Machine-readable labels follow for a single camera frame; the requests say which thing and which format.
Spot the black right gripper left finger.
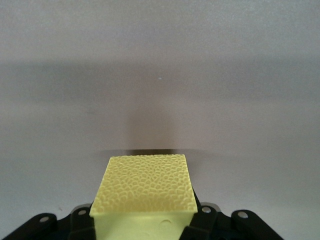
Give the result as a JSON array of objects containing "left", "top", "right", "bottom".
[{"left": 0, "top": 203, "right": 97, "bottom": 240}]

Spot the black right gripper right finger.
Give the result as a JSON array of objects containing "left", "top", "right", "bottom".
[{"left": 183, "top": 192, "right": 286, "bottom": 240}]

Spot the yellow foam cube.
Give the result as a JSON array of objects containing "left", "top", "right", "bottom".
[{"left": 88, "top": 154, "right": 199, "bottom": 240}]

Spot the brown table cover sheet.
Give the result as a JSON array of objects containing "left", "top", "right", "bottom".
[{"left": 0, "top": 0, "right": 320, "bottom": 240}]

